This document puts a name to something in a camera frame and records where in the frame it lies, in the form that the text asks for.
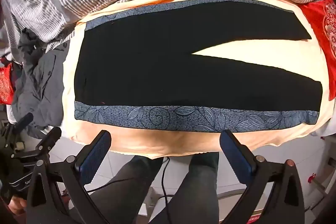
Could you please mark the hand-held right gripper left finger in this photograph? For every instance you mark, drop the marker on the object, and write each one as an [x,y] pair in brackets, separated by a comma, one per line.
[94,155]

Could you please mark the person's left leg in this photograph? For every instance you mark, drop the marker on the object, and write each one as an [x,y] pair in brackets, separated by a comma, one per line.
[126,187]

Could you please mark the peach bed sheet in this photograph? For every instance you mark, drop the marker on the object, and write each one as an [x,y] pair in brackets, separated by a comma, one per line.
[157,142]

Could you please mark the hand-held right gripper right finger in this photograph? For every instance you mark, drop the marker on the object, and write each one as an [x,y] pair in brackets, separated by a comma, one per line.
[236,153]

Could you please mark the black pants with blue stripes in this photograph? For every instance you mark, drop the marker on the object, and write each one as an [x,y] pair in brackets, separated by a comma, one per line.
[157,69]

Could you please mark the grey shirt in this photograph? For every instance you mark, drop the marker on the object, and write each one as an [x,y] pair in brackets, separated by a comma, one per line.
[44,82]

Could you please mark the red patterned cloth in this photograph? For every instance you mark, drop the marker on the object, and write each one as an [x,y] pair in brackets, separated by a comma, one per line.
[5,85]

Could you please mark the person's leg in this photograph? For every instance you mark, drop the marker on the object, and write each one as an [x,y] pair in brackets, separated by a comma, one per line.
[126,187]
[194,187]

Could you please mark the person's right leg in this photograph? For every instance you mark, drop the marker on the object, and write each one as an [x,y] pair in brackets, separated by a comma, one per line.
[194,187]

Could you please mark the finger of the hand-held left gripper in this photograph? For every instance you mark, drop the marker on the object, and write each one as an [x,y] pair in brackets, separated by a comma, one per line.
[50,140]
[24,121]

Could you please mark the red patterned pillow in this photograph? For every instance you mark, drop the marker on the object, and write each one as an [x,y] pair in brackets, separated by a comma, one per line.
[317,24]

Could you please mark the white furniture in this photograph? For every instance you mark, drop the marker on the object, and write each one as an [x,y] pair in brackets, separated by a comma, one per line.
[321,174]

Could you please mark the person's left hand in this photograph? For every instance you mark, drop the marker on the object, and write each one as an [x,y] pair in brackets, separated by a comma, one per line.
[17,207]

